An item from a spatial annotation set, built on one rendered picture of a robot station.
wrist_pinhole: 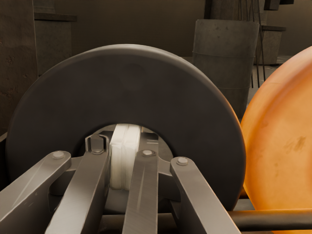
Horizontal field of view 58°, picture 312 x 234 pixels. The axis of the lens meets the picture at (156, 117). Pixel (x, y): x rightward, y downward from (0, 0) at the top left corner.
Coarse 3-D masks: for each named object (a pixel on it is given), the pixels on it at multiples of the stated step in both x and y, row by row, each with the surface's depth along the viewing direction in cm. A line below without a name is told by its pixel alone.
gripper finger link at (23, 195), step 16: (48, 160) 14; (64, 160) 14; (32, 176) 12; (48, 176) 12; (0, 192) 11; (16, 192) 11; (32, 192) 11; (48, 192) 14; (0, 208) 10; (16, 208) 11; (32, 208) 12; (48, 208) 13; (0, 224) 10; (16, 224) 11; (32, 224) 12; (48, 224) 13
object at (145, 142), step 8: (144, 136) 18; (152, 136) 18; (144, 144) 17; (152, 144) 17; (160, 160) 15; (160, 168) 14; (168, 168) 14; (160, 176) 14; (168, 176) 14; (160, 184) 14; (168, 184) 14; (160, 192) 14; (168, 192) 14; (176, 192) 14; (176, 200) 14
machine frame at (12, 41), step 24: (0, 0) 35; (24, 0) 36; (0, 24) 35; (24, 24) 37; (0, 48) 36; (24, 48) 38; (0, 72) 37; (24, 72) 39; (0, 96) 38; (0, 120) 39
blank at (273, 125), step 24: (288, 72) 17; (264, 96) 18; (288, 96) 16; (264, 120) 17; (288, 120) 17; (264, 144) 17; (288, 144) 17; (264, 168) 18; (288, 168) 18; (264, 192) 18; (288, 192) 18
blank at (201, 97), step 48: (96, 48) 17; (144, 48) 16; (48, 96) 16; (96, 96) 16; (144, 96) 16; (192, 96) 16; (48, 144) 17; (192, 144) 17; (240, 144) 17; (240, 192) 18
